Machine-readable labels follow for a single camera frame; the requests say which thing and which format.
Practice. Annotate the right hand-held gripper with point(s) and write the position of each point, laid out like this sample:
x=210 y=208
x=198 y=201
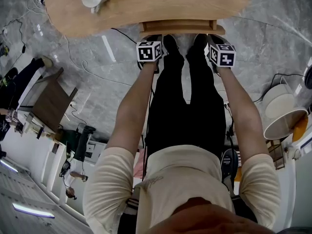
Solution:
x=224 y=57

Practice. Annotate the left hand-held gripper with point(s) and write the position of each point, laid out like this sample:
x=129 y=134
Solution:
x=148 y=52

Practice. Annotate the person's right forearm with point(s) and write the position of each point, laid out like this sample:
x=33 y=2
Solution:
x=243 y=111

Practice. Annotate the person's left forearm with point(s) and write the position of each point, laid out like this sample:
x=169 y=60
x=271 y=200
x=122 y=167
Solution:
x=131 y=106

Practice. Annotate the person's left black shoe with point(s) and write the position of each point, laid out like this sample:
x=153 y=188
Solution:
x=170 y=44

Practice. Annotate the person's black shoe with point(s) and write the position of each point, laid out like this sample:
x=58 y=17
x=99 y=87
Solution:
x=170 y=44
x=200 y=41

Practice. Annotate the person's right black shoe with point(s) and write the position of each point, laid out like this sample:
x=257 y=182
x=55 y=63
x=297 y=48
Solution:
x=200 y=41

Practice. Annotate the white round drum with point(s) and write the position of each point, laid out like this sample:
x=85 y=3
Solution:
x=278 y=99

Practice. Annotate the person's black trousers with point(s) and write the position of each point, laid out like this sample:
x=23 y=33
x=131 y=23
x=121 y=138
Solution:
x=185 y=130

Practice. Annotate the black standing fan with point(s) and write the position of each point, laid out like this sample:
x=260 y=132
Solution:
x=309 y=78

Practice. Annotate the white floor socket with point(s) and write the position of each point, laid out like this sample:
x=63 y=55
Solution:
x=73 y=104

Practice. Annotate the black oval device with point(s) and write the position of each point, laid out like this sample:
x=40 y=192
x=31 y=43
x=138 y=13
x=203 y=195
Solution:
x=229 y=162

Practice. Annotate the orange cushion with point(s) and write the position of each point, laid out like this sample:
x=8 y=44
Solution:
x=300 y=130

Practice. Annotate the metal shelf rack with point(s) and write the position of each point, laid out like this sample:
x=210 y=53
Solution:
x=275 y=152

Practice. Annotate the dark wooden side table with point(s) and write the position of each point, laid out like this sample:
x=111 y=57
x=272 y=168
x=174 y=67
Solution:
x=51 y=103

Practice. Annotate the pink cloth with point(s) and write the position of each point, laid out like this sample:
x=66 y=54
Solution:
x=139 y=166

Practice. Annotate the person's cream shirt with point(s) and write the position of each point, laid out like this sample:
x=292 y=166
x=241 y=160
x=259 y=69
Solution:
x=185 y=169

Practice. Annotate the person's face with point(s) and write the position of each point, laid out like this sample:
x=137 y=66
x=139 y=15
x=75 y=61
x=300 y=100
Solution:
x=207 y=218

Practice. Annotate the long ceiling light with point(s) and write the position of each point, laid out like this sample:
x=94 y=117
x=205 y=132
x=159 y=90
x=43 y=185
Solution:
x=8 y=166
x=34 y=211

